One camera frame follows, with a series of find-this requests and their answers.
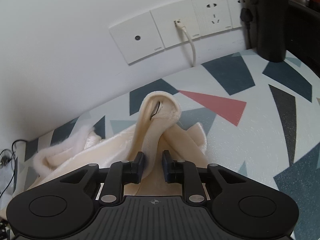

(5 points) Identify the cream embroidered fur-trimmed coat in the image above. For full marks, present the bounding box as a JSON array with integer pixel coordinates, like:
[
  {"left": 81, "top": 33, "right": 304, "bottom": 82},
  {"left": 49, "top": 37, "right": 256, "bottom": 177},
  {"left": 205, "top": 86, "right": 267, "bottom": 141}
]
[{"left": 0, "top": 90, "right": 209, "bottom": 221}]

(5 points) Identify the black speaker box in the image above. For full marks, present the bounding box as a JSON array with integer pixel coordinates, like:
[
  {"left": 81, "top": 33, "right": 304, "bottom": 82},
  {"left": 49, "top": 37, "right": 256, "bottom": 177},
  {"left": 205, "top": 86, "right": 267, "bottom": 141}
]
[{"left": 240, "top": 0, "right": 288, "bottom": 63}]

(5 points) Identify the black cable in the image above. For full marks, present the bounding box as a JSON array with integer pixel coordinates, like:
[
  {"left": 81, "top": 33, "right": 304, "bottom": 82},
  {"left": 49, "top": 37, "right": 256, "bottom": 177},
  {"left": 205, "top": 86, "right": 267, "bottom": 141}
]
[{"left": 0, "top": 139, "right": 27, "bottom": 201}]

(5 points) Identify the white wall socket panel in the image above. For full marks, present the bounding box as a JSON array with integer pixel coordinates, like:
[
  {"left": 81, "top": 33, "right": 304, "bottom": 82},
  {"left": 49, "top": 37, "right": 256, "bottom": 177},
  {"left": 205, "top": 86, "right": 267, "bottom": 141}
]
[{"left": 109, "top": 0, "right": 250, "bottom": 64}]

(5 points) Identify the white plugged cable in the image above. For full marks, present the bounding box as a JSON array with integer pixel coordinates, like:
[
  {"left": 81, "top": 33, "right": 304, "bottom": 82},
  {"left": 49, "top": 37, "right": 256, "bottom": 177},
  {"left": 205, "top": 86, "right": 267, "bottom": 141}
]
[{"left": 174, "top": 19, "right": 197, "bottom": 67}]

